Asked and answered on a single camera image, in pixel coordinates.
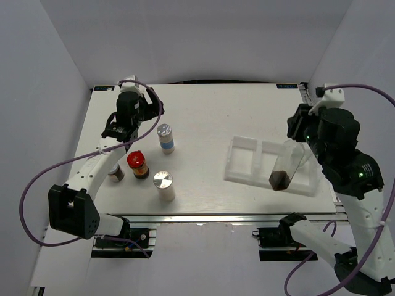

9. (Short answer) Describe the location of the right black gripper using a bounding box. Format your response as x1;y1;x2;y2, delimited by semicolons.
286;104;330;166

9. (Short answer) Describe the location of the blue label silver cap shaker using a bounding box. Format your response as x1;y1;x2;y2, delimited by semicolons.
157;123;175;154

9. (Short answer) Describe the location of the glass bottle with dark sauce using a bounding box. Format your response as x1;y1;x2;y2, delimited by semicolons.
269;140;299;191

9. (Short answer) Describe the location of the clear glass bottle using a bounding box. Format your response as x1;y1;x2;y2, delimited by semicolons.
294;142;313;167

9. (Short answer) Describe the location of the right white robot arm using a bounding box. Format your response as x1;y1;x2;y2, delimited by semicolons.
278;104;394;295

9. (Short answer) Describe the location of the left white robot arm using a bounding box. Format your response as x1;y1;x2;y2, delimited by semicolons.
48;87;164;246

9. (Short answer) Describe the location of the red lid sauce jar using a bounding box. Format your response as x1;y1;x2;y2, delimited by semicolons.
127;150;149;179

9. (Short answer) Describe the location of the left blue corner sticker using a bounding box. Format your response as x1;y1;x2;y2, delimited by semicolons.
93;86;115;92

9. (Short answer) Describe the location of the blue corner sticker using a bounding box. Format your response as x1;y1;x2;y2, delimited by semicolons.
93;86;115;92
276;83;298;89

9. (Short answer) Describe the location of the small brown spice jar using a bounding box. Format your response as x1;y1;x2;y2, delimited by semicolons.
107;163;125;183

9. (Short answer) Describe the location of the white silver cap shaker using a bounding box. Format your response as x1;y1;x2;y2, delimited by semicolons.
153;171;175;202

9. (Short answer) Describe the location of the right blue corner sticker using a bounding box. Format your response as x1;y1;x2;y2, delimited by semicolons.
276;83;298;89

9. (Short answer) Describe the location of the white three-slot organizer tray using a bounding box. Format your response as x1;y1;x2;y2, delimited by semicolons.
224;136;319;197

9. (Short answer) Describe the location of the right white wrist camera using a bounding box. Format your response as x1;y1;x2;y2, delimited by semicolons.
309;84;345;115

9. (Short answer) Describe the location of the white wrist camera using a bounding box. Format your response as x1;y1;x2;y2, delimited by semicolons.
118;75;141;93
309;84;345;115

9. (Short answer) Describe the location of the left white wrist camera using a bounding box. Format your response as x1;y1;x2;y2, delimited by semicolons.
118;75;141;93

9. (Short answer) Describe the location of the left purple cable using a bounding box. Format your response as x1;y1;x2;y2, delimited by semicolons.
19;80;164;247

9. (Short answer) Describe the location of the purple cable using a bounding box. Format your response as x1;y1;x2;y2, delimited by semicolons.
283;83;395;295
19;80;164;247

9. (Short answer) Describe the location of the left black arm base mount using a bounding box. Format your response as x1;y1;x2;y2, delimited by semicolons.
91;217;156;259

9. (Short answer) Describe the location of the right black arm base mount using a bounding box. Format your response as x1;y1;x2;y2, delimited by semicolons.
251;227;311;262

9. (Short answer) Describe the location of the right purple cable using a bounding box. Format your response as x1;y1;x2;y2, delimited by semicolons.
283;83;395;295

